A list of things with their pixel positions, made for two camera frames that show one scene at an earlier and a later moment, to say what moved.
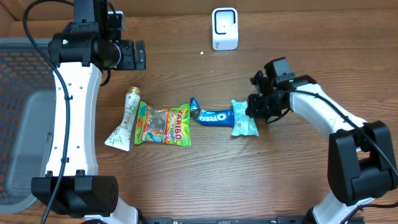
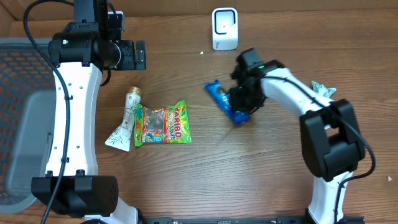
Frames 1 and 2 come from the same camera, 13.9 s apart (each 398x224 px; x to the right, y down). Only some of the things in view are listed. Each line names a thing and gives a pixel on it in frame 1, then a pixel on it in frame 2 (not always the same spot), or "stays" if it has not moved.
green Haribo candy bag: (169, 126) stays
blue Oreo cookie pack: (217, 117) -> (214, 88)
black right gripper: (254, 111) -> (239, 104)
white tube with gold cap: (120, 137) stays
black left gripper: (130, 63) stays
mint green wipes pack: (242, 124) -> (321, 89)
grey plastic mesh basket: (27, 99) stays
